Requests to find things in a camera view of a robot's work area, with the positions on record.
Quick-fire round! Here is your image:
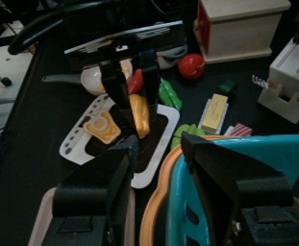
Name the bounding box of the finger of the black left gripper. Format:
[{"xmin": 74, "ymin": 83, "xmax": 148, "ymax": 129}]
[
  {"xmin": 136, "ymin": 50, "xmax": 162, "ymax": 120},
  {"xmin": 99, "ymin": 59, "xmax": 138, "ymax": 137}
]

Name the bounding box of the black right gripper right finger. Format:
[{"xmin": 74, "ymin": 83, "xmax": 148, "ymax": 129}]
[{"xmin": 181, "ymin": 131, "xmax": 299, "ymax": 246}]

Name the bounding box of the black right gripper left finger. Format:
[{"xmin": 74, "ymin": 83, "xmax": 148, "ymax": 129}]
[{"xmin": 42, "ymin": 134, "xmax": 141, "ymax": 246}]

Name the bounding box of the yellow toy squash half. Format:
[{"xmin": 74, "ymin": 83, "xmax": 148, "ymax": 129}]
[{"xmin": 128, "ymin": 93, "xmax": 152, "ymax": 139}]

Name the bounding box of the yellow toy squash slice with seeds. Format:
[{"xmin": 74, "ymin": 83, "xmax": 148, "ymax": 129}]
[{"xmin": 83, "ymin": 111, "xmax": 122, "ymax": 145}]

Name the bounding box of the white plate with black centre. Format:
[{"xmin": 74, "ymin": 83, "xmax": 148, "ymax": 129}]
[{"xmin": 58, "ymin": 93, "xmax": 182, "ymax": 190}]

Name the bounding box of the red toy pepper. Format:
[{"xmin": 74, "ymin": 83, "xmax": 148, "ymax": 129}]
[{"xmin": 126, "ymin": 68, "xmax": 146, "ymax": 96}]

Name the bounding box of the green toy pea pod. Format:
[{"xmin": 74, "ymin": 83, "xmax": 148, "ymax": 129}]
[{"xmin": 157, "ymin": 77, "xmax": 184, "ymax": 112}]

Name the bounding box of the red toy apple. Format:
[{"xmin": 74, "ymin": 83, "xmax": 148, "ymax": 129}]
[{"xmin": 177, "ymin": 53, "xmax": 208, "ymax": 81}]

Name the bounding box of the teal plastic basket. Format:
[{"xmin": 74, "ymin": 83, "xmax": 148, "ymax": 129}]
[{"xmin": 166, "ymin": 134, "xmax": 299, "ymax": 246}]

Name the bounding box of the light green toy lettuce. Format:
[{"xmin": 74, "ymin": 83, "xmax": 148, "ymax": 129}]
[{"xmin": 170, "ymin": 123, "xmax": 208, "ymax": 150}]

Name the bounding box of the toy butter on white dish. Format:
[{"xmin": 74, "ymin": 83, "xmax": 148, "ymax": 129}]
[{"xmin": 197, "ymin": 93, "xmax": 230, "ymax": 135}]

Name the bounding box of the dark green toy block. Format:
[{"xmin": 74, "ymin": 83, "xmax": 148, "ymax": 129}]
[{"xmin": 217, "ymin": 80, "xmax": 240, "ymax": 97}]

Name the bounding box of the red white striped toy piece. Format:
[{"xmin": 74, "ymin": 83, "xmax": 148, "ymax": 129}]
[{"xmin": 224, "ymin": 123, "xmax": 253, "ymax": 138}]

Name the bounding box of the white toy fork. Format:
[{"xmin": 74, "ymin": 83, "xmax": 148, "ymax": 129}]
[{"xmin": 250, "ymin": 74, "xmax": 272, "ymax": 89}]

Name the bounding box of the wooden box with red side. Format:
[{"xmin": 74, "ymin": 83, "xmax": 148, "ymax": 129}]
[{"xmin": 193, "ymin": 0, "xmax": 293, "ymax": 64}]

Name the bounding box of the white wooden toy rack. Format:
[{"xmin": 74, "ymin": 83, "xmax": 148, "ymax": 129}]
[{"xmin": 257, "ymin": 30, "xmax": 299, "ymax": 125}]

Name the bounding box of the white toy pan, grey handle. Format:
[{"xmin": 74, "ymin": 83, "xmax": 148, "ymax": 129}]
[{"xmin": 42, "ymin": 59, "xmax": 134, "ymax": 96}]

